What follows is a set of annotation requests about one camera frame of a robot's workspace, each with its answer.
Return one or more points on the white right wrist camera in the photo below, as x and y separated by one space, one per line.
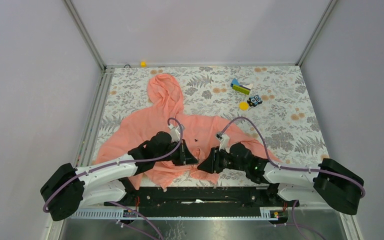
223 141

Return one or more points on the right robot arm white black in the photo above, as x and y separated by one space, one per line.
328 182

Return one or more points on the black blue patterned toy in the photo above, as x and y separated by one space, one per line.
254 101

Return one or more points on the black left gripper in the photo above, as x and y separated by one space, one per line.
185 156

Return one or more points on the small yellow cube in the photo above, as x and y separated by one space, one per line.
143 64

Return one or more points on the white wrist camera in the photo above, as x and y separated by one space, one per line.
223 141
175 132

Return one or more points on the small yellow round object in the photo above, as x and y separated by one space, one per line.
244 106

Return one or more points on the floral patterned table mat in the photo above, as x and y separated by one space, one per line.
285 118

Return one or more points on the white slotted cable duct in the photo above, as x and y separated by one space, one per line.
124 214

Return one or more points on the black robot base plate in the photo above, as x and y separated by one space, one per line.
202 201

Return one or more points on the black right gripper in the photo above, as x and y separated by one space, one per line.
212 164

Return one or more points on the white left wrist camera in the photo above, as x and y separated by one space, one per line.
175 132

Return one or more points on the blue green white box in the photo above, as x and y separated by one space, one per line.
244 89

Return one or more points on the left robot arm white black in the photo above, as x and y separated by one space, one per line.
70 188

